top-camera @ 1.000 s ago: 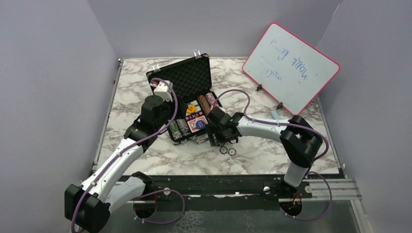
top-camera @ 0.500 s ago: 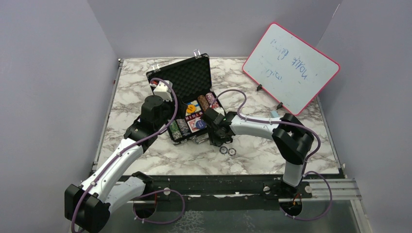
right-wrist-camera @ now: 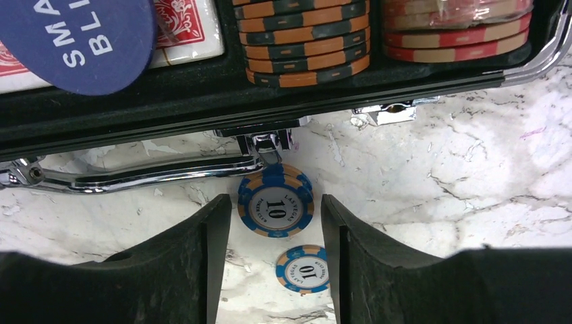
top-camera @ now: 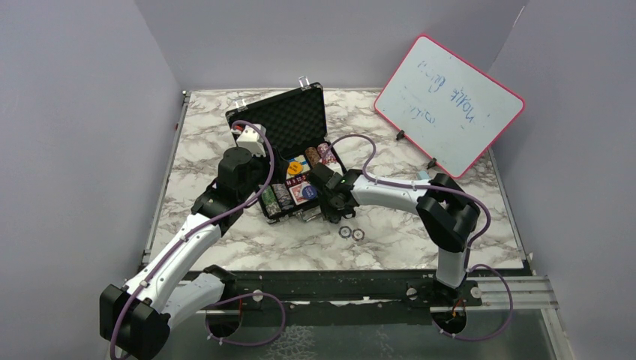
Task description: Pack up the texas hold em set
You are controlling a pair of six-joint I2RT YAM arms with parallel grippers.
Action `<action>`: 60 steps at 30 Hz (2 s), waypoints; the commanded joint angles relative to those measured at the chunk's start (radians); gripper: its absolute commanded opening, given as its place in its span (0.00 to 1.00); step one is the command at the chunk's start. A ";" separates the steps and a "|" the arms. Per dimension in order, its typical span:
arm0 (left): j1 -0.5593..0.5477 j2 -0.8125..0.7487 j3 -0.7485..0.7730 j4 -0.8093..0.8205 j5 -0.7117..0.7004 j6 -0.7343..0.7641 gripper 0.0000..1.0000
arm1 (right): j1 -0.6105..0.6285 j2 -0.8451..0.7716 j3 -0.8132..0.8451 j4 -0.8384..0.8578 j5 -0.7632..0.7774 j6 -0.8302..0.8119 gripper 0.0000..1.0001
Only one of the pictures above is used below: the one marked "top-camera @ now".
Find dark blue small blind button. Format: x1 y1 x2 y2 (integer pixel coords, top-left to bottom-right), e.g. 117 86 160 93
301 184 317 200

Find black poker set case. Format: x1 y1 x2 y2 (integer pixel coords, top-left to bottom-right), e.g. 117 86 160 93
225 82 331 224

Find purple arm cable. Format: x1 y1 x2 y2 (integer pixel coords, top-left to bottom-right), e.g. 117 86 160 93
325 133 515 343
109 119 288 360

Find light blue whiteboard eraser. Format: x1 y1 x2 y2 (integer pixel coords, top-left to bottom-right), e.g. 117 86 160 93
416 171 431 181

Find red green chip row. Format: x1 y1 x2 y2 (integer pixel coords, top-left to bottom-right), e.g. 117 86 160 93
316 142 338 165

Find red dice in case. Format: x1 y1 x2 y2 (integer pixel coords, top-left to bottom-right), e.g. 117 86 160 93
285 174 307 187

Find red playing card deck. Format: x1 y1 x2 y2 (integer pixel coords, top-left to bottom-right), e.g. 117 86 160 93
289 181 318 206

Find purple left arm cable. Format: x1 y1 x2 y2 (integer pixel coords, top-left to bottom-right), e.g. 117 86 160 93
109 119 288 360

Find blue 10 chip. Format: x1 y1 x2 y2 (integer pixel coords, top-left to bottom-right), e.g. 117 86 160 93
351 229 365 242
338 226 352 239

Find pink framed whiteboard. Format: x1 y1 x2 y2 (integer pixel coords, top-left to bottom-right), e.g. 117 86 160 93
373 35 525 179

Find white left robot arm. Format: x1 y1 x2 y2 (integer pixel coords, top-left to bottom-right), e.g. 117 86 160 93
99 146 276 359

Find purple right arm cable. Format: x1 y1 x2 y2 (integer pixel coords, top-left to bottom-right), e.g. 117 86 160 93
325 133 515 343

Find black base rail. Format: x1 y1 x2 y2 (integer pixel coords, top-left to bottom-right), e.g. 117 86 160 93
136 265 528 326

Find brown chip row in case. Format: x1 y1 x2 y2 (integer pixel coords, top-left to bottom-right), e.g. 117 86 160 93
304 146 322 167

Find blue playing card deck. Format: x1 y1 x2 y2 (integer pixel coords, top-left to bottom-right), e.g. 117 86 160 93
286 154 311 179

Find blue 10 chip lower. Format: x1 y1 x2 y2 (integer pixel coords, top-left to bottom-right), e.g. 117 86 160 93
338 226 352 239

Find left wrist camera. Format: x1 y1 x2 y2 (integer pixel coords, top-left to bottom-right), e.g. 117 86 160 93
231 124 267 158

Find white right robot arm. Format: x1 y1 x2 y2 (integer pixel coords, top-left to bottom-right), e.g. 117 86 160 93
307 164 482 305

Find blue 10 chip right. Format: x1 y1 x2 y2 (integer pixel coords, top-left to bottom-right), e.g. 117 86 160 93
351 229 365 242

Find orange big blind button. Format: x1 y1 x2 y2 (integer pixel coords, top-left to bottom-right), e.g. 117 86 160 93
286 161 303 176

